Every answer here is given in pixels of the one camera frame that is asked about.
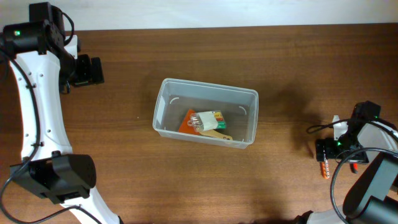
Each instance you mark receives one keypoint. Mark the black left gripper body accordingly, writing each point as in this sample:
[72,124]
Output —
[76,72]

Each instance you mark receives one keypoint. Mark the clear plastic container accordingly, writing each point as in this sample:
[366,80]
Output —
[239,107]

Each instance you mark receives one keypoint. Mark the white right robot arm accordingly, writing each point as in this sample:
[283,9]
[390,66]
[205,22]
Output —
[366,139]

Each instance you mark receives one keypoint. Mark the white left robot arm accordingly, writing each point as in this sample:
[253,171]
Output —
[46,63]

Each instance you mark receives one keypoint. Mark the orange bit holder strip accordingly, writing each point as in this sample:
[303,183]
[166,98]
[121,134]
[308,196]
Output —
[325,168]

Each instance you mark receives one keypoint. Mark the red scraper wooden handle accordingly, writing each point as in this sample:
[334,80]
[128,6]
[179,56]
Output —
[187,126]

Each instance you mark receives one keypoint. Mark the red handled pliers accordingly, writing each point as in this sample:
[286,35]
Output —
[354,168]

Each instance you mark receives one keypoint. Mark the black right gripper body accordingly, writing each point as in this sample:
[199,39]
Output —
[346,148]

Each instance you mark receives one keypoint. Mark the clear bag of wall plugs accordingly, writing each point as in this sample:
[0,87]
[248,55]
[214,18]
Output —
[207,120]

